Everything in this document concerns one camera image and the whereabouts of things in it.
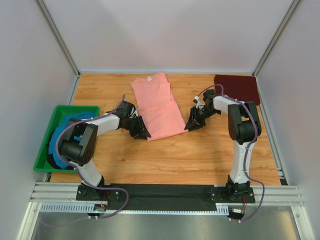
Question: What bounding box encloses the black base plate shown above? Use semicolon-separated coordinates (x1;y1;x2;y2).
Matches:
75;183;126;202
205;186;256;204

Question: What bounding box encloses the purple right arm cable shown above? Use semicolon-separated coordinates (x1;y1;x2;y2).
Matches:
197;84;265;224

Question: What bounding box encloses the folded maroon t-shirt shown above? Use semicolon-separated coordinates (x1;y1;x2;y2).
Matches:
214;74;261;106

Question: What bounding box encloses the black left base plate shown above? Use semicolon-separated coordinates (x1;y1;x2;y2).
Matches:
75;183;126;202

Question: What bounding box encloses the right aluminium frame post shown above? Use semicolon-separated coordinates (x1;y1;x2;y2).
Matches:
251;0;302;77

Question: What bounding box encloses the green plastic bin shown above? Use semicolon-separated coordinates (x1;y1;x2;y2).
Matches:
33;105;100;173

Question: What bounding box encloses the aluminium frame post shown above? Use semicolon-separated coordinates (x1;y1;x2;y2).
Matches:
34;0;81;77
251;0;302;77

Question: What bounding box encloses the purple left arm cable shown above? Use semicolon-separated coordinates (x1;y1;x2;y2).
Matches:
39;93;131;228

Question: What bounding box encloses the left aluminium frame post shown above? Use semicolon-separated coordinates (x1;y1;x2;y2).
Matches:
34;0;81;77

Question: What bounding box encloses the blue t-shirt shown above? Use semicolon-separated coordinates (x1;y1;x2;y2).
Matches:
47;110;97;168

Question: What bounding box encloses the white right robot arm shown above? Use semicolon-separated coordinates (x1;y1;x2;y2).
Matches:
184;89;262;203

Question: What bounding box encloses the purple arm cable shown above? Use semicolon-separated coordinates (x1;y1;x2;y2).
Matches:
39;93;131;228
197;84;265;224

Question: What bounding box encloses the pink t-shirt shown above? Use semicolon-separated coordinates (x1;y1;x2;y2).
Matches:
130;73;187;142

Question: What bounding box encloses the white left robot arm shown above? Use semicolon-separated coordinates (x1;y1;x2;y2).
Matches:
55;101;151;201

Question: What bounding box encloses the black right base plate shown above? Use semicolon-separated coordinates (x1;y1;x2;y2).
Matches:
205;186;256;204

